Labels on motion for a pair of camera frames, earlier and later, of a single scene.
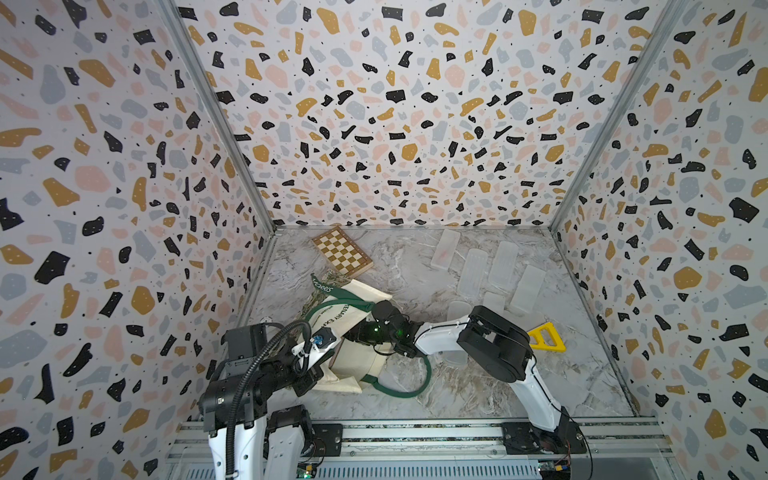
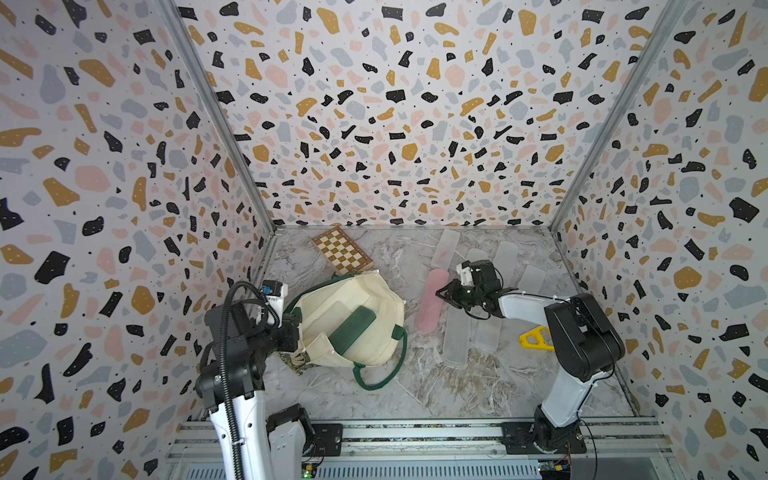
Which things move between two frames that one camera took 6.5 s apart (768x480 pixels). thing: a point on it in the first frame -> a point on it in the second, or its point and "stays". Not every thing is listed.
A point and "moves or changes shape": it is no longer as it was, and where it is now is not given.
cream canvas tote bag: [330, 316] moves or changes shape
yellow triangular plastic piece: [538, 333] stays
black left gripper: [309, 377] -> [288, 342]
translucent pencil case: [503, 266] stays
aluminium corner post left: [183, 29] stays
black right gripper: [359, 337] -> [450, 294]
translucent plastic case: [527, 289] stays
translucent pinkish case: [445, 248] stays
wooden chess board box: [344, 254] stays
